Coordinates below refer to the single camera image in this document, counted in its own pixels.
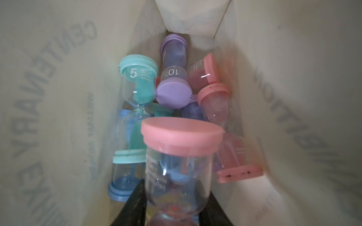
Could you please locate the teal hourglass front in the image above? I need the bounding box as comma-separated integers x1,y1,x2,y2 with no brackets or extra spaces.
119,54,158,108

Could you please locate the teal hourglass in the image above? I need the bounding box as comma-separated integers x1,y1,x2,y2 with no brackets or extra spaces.
119,54,158,108
112,103,174,164

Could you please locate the blue hourglass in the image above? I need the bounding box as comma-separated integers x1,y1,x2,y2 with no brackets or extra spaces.
108,114,146,202

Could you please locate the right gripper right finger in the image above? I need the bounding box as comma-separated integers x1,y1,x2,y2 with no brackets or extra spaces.
199,192,234,226

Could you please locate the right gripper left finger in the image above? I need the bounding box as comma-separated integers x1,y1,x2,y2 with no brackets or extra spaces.
110,179,147,226

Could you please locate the purple hourglass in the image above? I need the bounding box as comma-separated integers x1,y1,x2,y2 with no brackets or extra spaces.
179,94,208,121
156,34,192,109

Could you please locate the cream canvas tote bag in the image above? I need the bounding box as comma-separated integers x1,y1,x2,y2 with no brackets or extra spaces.
1,1,362,226

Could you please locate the pink hourglass small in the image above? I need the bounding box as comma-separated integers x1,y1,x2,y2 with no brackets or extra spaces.
216,132,264,184

